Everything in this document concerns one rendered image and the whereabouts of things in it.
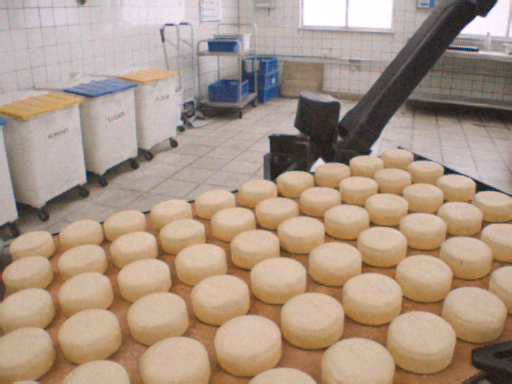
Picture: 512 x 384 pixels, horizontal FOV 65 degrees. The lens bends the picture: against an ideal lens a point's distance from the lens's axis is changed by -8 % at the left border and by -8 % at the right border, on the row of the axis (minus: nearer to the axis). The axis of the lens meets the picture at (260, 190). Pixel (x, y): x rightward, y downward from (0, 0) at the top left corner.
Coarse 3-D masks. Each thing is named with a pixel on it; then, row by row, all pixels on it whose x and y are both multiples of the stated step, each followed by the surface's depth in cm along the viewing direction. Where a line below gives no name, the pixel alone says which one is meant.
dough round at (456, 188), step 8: (448, 176) 55; (456, 176) 55; (464, 176) 55; (440, 184) 53; (448, 184) 53; (456, 184) 53; (464, 184) 52; (472, 184) 52; (448, 192) 52; (456, 192) 52; (464, 192) 51; (472, 192) 52; (448, 200) 53; (456, 200) 52; (464, 200) 52
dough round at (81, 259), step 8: (72, 248) 45; (80, 248) 45; (88, 248) 45; (96, 248) 45; (64, 256) 43; (72, 256) 43; (80, 256) 43; (88, 256) 43; (96, 256) 43; (104, 256) 44; (64, 264) 42; (72, 264) 42; (80, 264) 42; (88, 264) 42; (96, 264) 42; (104, 264) 44; (64, 272) 42; (72, 272) 41; (80, 272) 41; (88, 272) 42; (96, 272) 43; (64, 280) 42
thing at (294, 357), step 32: (256, 224) 51; (160, 256) 46; (288, 256) 45; (192, 288) 41; (320, 288) 39; (480, 288) 37; (64, 320) 37; (192, 320) 36; (352, 320) 35; (128, 352) 33; (288, 352) 32; (320, 352) 32
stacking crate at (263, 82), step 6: (276, 72) 641; (246, 78) 609; (252, 78) 658; (258, 78) 603; (264, 78) 599; (270, 78) 621; (276, 78) 648; (252, 84) 610; (258, 84) 606; (264, 84) 602; (270, 84) 625; (276, 84) 652
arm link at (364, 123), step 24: (456, 0) 68; (480, 0) 65; (432, 24) 70; (456, 24) 70; (408, 48) 72; (432, 48) 71; (384, 72) 75; (408, 72) 72; (384, 96) 73; (408, 96) 74; (360, 120) 74; (384, 120) 75; (336, 144) 76; (360, 144) 75
